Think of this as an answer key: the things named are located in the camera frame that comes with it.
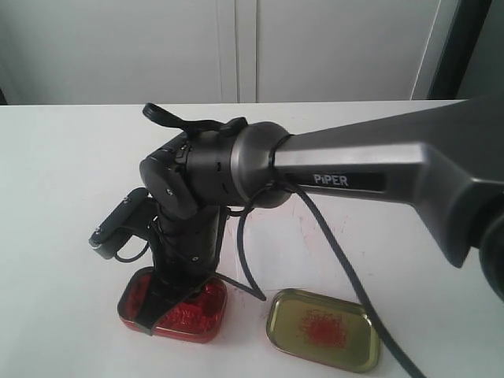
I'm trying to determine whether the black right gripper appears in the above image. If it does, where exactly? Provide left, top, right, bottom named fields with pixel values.
left=135, top=204, right=225, bottom=336

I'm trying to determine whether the red stamp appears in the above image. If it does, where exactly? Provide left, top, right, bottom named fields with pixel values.
left=183, top=289, right=211, bottom=310

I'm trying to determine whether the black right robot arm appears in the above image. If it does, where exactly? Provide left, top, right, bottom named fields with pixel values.
left=135, top=94, right=503, bottom=333

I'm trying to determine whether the red ink pad tin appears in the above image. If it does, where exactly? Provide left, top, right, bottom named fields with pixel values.
left=117, top=267, right=228, bottom=343

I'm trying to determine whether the white paper sheet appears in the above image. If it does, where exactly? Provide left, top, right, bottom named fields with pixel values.
left=220, top=208, right=321, bottom=293

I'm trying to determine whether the gold tin lid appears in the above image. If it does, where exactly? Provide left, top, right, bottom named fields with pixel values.
left=266, top=288, right=381, bottom=373

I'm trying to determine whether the grey cabinet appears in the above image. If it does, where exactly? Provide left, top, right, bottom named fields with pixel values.
left=0, top=0, right=504, bottom=106

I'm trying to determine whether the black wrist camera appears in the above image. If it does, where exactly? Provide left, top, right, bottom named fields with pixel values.
left=88, top=187, right=155, bottom=260

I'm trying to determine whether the black cable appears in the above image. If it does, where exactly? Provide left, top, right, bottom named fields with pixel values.
left=141, top=102, right=426, bottom=378

